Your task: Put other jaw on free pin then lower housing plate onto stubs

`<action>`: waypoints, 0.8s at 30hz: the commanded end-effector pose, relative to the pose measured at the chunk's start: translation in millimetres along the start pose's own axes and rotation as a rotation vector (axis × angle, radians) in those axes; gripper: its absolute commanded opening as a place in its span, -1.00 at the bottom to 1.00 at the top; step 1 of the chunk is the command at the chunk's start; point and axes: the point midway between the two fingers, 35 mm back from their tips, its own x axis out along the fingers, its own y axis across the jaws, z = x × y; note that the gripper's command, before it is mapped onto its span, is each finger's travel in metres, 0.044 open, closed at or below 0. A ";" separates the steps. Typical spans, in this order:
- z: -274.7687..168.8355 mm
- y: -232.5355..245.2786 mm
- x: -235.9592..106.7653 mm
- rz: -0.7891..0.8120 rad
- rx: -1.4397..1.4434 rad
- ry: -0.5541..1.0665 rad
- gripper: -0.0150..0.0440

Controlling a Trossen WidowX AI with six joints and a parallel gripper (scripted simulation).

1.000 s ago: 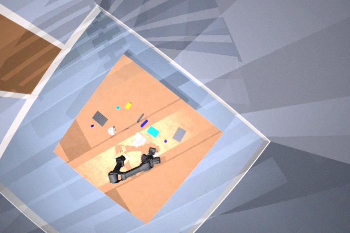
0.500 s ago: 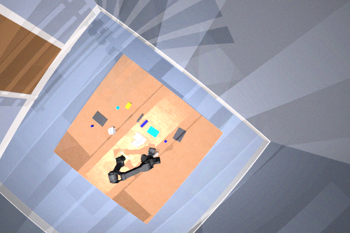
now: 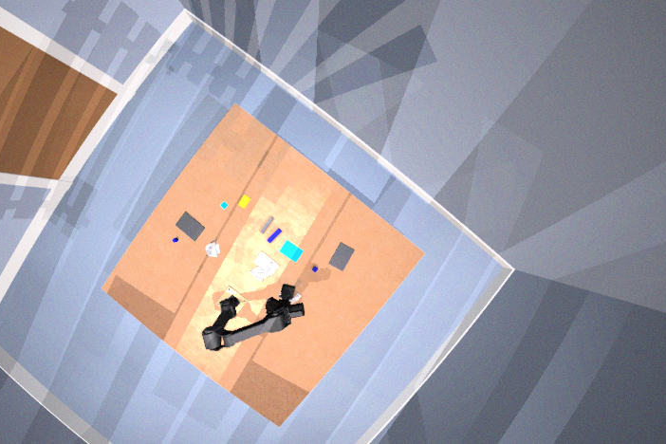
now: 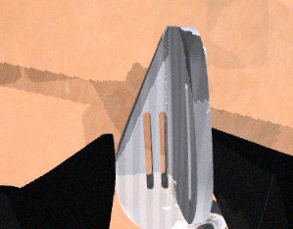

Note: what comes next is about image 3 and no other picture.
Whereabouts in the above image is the cyan flat rectangular plate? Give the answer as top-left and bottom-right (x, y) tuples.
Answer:
(279, 241), (303, 263)

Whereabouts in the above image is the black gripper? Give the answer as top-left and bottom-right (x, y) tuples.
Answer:
(277, 284), (295, 306)

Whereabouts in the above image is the blue flat bar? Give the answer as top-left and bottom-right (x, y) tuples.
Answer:
(268, 229), (281, 243)

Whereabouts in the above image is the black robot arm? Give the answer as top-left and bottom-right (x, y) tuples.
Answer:
(202, 295), (305, 351)

